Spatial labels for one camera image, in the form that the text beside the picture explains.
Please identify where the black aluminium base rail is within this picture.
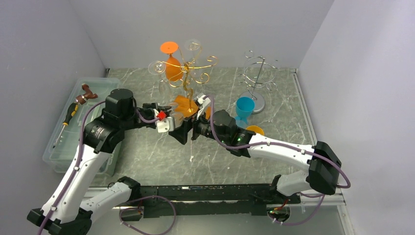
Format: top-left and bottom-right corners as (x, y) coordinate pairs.
(60, 183), (345, 223)

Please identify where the black yellow screwdriver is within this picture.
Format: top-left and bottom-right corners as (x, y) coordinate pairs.
(52, 102), (79, 148)

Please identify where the clear plastic storage box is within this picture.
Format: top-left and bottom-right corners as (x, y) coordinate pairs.
(43, 77), (121, 173)

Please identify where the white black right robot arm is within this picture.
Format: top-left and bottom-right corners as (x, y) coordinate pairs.
(169, 110), (342, 203)

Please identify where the gold wire glass rack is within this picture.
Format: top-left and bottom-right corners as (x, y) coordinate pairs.
(166, 47), (218, 118)

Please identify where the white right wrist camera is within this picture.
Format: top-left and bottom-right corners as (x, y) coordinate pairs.
(194, 93), (211, 119)

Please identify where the yellow plastic goblet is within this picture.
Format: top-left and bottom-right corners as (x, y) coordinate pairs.
(246, 125), (265, 136)

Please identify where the clear small glass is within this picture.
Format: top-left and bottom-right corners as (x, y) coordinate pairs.
(167, 102), (185, 128)

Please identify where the clear wine glass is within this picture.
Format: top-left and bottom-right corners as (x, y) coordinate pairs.
(184, 39), (202, 77)

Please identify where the brown bronze faucet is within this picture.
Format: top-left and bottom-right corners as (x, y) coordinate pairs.
(75, 83), (98, 105)

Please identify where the chrome wire glass rack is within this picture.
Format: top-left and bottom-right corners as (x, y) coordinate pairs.
(237, 50), (277, 114)

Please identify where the clear pink tinted glass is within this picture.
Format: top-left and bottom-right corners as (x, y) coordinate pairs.
(148, 61), (171, 100)

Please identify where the orange plastic goblet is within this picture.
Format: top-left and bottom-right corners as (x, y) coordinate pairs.
(160, 41), (183, 82)

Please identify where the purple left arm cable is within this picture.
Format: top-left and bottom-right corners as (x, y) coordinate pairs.
(36, 100), (177, 235)

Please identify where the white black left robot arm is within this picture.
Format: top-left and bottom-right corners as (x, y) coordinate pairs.
(27, 89), (172, 235)

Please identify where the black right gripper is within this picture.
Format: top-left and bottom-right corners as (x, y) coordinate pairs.
(168, 108), (229, 145)

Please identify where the blue plastic goblet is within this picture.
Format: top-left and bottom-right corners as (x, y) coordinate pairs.
(235, 96), (255, 128)

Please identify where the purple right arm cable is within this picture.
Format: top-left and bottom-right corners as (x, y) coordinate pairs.
(204, 94), (351, 227)

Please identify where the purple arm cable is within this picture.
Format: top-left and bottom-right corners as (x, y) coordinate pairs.
(36, 100), (177, 235)
(204, 94), (351, 227)

